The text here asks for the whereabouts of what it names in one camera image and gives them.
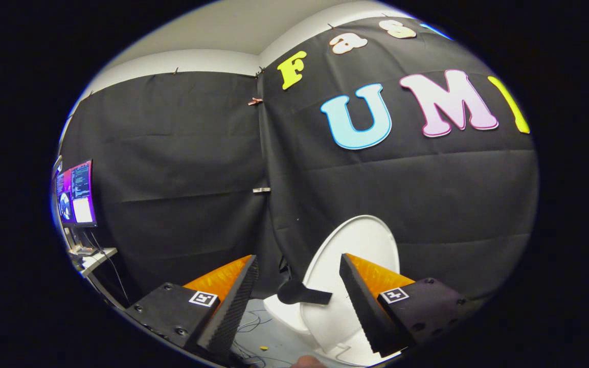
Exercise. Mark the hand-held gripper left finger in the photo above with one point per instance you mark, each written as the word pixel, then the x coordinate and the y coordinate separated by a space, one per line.
pixel 233 312

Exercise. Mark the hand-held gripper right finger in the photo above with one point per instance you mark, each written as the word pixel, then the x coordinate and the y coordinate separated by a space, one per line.
pixel 363 312

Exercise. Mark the white toilet lid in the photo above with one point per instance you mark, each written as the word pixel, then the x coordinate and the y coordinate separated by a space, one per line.
pixel 361 240

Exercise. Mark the white desk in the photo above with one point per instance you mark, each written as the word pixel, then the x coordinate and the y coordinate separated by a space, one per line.
pixel 97 258

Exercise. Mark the black backdrop cloth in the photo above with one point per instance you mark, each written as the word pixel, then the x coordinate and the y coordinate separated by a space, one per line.
pixel 182 153

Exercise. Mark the computer monitor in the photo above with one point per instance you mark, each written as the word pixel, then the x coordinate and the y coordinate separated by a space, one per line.
pixel 82 194

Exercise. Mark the orange cloth clip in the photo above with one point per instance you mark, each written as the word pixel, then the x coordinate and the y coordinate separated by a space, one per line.
pixel 255 101

